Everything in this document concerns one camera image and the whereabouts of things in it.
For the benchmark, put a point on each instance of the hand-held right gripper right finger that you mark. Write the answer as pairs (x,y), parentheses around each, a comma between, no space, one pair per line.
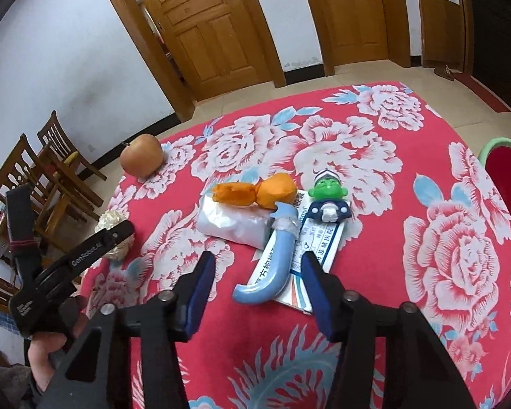
(319,298)

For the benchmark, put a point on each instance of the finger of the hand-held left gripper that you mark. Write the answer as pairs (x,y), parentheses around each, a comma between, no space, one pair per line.
(21,221)
(98,243)

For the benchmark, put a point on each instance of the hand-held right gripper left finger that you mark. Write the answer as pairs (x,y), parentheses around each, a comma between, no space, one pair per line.
(200,294)

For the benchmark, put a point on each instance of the white tissue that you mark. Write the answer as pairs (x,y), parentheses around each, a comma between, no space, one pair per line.
(110,219)

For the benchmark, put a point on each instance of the person's left hand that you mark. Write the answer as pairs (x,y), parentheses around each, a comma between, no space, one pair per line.
(44,353)

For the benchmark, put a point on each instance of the wooden chair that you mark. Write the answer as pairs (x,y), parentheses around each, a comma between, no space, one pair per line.
(53,130)
(21,166)

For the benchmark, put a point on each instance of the white blue medicine box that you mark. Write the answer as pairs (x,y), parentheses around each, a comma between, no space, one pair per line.
(323,232)

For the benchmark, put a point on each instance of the white plastic packet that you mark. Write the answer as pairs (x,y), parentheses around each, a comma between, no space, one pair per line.
(230,223)

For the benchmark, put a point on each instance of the red yellow apple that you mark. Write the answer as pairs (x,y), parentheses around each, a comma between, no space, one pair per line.
(141,155)

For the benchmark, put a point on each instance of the green toy figure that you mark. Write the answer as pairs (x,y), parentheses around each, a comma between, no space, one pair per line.
(328,191)

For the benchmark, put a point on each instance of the orange twisted wrapper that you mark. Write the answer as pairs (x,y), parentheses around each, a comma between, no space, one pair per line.
(276,189)

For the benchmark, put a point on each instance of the red floral tablecloth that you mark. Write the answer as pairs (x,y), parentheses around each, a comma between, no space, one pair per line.
(409,179)

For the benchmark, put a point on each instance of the red stool with green rim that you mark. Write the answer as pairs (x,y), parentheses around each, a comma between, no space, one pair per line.
(506,170)

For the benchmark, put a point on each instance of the wooden panel door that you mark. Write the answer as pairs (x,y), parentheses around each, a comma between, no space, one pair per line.
(196,21)

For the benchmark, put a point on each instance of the brown shoe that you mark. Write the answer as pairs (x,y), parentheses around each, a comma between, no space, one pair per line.
(445,72)

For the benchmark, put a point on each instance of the red doormat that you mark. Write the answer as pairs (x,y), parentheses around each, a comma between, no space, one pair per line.
(481,91)

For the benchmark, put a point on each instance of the dark metal door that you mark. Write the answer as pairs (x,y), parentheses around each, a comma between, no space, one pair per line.
(494,30)

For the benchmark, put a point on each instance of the wooden door frame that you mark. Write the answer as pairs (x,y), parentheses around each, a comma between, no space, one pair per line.
(274,64)
(398,30)

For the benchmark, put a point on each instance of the wooden wall panel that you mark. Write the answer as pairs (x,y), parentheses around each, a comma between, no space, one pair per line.
(440,30)

